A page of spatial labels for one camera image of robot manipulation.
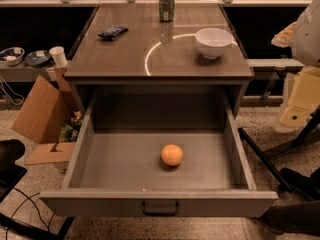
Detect orange fruit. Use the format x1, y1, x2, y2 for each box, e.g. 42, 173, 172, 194
161, 144, 183, 166

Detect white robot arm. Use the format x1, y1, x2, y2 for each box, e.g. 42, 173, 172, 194
271, 0, 320, 133

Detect grey cabinet with counter top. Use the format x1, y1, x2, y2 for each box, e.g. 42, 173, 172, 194
65, 3, 253, 112

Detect open grey top drawer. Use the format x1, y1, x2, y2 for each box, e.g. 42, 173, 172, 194
40, 89, 278, 217

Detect white ceramic bowl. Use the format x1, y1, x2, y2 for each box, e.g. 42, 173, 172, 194
195, 28, 233, 59

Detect green snack bags in box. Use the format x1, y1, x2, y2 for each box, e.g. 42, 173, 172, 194
59, 111, 83, 143

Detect grey bench right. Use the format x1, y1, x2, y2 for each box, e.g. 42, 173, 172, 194
247, 59, 303, 72

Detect brown cardboard box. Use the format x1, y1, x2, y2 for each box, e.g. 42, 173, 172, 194
12, 68, 82, 167

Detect green soda can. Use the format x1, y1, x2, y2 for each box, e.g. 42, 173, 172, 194
159, 0, 175, 22

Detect white paper cup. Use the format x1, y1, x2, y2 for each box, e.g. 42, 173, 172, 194
49, 46, 68, 68

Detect dark blue bowl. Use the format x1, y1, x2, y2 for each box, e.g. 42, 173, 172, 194
25, 50, 51, 67

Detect grey low shelf left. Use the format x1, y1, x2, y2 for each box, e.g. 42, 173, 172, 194
0, 61, 58, 83

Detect blue patterned bowl left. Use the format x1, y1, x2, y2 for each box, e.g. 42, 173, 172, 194
0, 47, 25, 66

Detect black chair left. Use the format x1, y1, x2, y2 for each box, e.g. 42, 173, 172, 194
0, 139, 26, 202

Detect black drawer handle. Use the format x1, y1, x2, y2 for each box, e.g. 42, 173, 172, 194
141, 201, 180, 217

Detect white cable left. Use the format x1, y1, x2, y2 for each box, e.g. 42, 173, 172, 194
0, 76, 25, 109

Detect black floor cable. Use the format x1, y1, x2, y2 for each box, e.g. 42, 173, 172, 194
4, 186, 56, 240

